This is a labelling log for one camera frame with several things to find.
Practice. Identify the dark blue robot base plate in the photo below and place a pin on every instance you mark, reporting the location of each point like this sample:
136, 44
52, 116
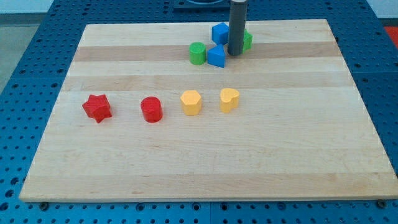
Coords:
186, 5

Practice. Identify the yellow heart block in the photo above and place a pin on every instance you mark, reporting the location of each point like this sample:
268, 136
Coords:
229, 99

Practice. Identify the wooden board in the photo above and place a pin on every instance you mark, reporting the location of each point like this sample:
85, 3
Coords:
301, 130

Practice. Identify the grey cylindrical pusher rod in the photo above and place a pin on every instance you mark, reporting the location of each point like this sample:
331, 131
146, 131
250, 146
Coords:
237, 22

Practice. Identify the green star block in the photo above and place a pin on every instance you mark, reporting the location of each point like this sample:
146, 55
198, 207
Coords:
247, 41

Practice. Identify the blue triangle block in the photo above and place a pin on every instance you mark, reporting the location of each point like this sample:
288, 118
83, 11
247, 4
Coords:
216, 56

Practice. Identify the red star block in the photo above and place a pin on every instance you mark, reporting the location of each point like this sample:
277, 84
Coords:
97, 107

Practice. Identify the red cylinder block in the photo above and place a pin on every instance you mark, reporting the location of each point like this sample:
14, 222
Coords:
151, 109

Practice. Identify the blue cube block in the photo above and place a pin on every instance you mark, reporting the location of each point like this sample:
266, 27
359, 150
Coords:
219, 33

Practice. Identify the green cylinder block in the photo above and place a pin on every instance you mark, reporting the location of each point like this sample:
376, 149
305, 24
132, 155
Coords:
197, 53

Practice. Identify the yellow hexagon block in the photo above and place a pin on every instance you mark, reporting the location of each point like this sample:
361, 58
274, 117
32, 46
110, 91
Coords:
191, 102

